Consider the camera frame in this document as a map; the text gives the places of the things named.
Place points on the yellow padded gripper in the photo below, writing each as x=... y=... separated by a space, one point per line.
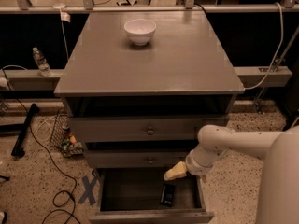
x=193 y=164

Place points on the dark blueberry rxbar wrapper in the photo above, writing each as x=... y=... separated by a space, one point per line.
x=167 y=196

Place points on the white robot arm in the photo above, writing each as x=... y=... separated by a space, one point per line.
x=278 y=201

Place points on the grey bottom drawer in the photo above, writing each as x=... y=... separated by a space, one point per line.
x=132 y=196

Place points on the grey drawer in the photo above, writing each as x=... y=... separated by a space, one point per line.
x=132 y=196
x=137 y=153
x=128 y=129

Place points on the grey top drawer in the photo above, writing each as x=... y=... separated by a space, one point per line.
x=128 y=129

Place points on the grey middle drawer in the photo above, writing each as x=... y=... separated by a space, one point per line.
x=137 y=153

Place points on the grey drawer cabinet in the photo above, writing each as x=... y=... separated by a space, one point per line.
x=182 y=71

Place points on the white ceramic bowl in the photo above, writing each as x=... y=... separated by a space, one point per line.
x=140 y=31

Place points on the black metal stand leg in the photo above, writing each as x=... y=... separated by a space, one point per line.
x=18 y=151

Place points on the clear plastic water bottle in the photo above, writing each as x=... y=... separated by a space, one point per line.
x=41 y=62

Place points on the white desk lamp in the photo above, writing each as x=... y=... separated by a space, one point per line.
x=60 y=7

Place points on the wire basket with items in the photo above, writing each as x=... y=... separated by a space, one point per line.
x=62 y=138

